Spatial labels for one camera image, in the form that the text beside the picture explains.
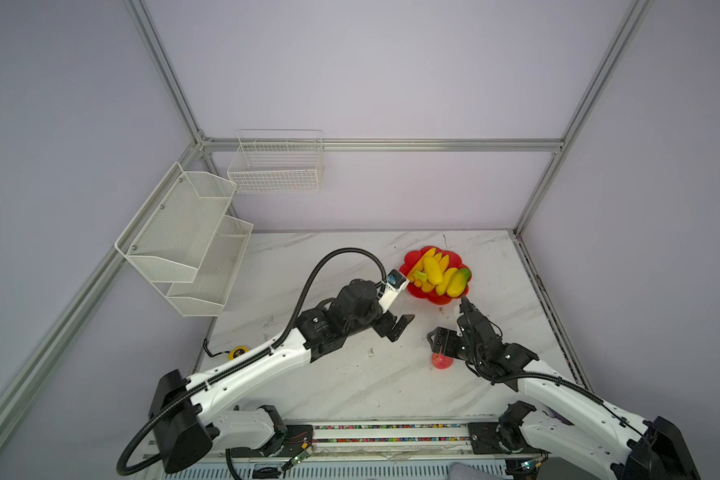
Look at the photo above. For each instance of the white wire basket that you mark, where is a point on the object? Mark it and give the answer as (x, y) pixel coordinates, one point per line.
(277, 161)

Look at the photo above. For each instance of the yellow fake lemon fruit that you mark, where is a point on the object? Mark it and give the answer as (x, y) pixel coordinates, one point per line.
(432, 269)

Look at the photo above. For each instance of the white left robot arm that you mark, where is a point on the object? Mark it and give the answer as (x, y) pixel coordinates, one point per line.
(192, 416)

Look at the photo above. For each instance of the green yellow fake mango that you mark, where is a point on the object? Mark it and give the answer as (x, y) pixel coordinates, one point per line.
(458, 282)

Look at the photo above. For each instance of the yellow tape measure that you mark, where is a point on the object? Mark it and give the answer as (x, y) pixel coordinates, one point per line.
(237, 352)

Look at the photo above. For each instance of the yellow fake banana bunch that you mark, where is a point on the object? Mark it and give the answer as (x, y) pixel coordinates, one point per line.
(415, 273)

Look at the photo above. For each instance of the red fake apple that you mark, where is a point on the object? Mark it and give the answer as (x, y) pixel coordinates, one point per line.
(441, 361)

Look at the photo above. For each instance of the white two-tier mesh shelf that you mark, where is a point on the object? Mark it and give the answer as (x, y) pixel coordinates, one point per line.
(185, 242)

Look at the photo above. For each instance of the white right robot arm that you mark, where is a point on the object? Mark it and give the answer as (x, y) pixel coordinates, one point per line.
(563, 418)

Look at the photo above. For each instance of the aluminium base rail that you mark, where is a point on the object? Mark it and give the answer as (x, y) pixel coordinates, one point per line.
(408, 450)

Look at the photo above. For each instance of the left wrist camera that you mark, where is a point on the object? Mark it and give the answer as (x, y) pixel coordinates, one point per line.
(391, 288)

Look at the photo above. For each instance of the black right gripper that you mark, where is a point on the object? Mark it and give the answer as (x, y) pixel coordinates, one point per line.
(448, 335)

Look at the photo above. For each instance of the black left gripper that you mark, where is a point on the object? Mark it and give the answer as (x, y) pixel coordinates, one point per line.
(384, 329)

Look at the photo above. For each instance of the red flower-shaped fruit bowl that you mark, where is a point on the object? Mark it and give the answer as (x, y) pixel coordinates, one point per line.
(455, 261)

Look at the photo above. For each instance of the aluminium frame post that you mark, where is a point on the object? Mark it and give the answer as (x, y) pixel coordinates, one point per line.
(614, 53)

